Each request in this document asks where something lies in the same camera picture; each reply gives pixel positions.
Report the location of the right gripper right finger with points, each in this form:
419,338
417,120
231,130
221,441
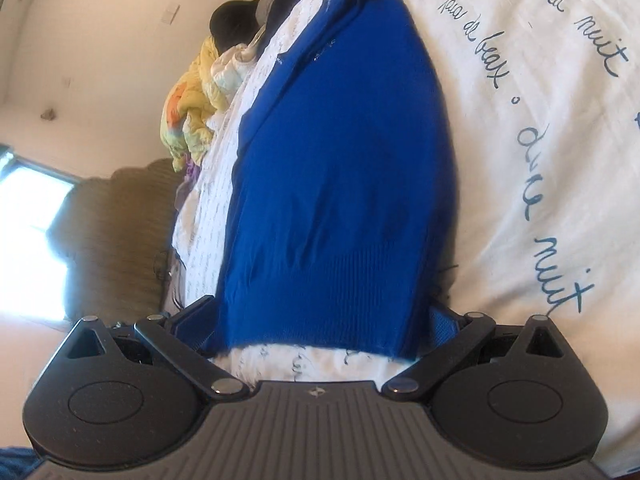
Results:
454,340

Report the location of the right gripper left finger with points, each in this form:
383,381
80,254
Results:
178,340

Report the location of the blue knit sweater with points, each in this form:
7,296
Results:
343,191

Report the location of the yellow floral quilt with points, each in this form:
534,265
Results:
190,103

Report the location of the white script-print bed sheet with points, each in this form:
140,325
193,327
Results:
542,107

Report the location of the black garment pile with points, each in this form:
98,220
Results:
239,21

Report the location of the white wall switch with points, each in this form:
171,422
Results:
170,13

